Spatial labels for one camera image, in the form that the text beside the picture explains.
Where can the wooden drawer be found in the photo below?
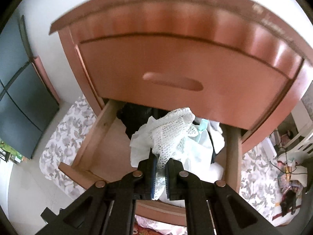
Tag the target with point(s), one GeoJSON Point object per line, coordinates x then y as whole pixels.
{"type": "Point", "coordinates": [105, 155]}
{"type": "Point", "coordinates": [216, 83]}

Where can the dark teal wardrobe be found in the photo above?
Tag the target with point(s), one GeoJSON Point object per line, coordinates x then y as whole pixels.
{"type": "Point", "coordinates": [27, 106]}

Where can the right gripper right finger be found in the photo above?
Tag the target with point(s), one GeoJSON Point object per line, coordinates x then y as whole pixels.
{"type": "Point", "coordinates": [212, 208]}

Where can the red floral blanket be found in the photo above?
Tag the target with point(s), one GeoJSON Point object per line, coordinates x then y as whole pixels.
{"type": "Point", "coordinates": [137, 230]}

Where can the grey floral bed sheet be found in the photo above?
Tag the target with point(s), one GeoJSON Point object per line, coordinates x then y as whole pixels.
{"type": "Point", "coordinates": [64, 144]}

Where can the black clothing in drawer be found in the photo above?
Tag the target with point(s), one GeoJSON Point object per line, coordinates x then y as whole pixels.
{"type": "Point", "coordinates": [134, 116]}

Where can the white lace cloth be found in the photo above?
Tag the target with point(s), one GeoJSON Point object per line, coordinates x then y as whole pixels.
{"type": "Point", "coordinates": [182, 136]}

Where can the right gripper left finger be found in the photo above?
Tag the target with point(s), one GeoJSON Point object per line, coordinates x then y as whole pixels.
{"type": "Point", "coordinates": [107, 208]}

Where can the wooden nightstand cabinet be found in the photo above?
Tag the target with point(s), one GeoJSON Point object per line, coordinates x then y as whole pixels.
{"type": "Point", "coordinates": [243, 26]}

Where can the pale pink cloth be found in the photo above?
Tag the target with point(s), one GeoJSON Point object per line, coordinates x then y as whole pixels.
{"type": "Point", "coordinates": [163, 228]}

